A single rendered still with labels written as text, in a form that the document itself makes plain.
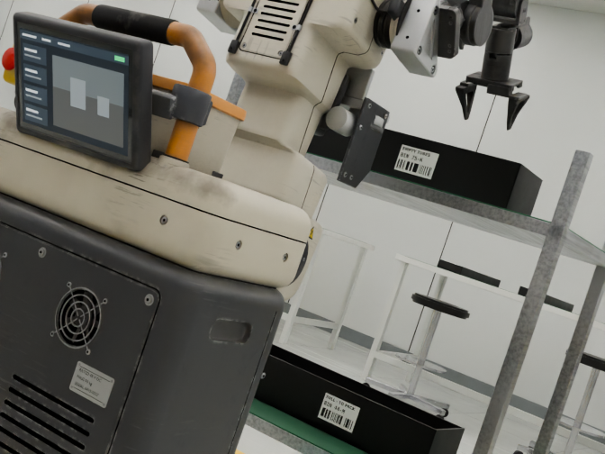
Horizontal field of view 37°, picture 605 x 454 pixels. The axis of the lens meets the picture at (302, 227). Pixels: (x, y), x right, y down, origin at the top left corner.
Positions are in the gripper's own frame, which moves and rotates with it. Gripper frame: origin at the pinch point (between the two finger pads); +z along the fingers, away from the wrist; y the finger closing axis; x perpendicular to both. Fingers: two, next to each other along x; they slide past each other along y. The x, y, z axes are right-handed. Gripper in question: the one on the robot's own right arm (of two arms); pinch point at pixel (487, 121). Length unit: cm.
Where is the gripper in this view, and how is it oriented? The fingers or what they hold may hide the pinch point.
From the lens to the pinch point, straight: 195.5
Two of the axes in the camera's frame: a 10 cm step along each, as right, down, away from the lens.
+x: -5.8, 2.8, -7.7
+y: -8.1, -2.8, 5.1
